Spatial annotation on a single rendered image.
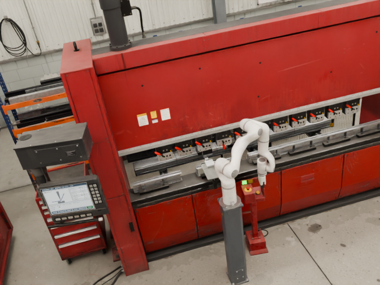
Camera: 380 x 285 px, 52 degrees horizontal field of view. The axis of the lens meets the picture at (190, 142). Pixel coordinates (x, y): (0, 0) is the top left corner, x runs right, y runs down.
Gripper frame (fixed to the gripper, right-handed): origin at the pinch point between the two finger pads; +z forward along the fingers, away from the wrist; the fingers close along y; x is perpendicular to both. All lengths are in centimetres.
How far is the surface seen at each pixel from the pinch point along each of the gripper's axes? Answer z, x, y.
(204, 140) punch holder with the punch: -30, -44, -44
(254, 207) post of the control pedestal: 41.4, -5.1, -13.2
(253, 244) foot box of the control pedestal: 84, -10, -2
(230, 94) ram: -72, -14, -52
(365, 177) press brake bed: 64, 132, -48
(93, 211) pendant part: -37, -146, 32
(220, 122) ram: -46, -27, -48
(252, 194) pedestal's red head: 18.4, -7.2, -9.9
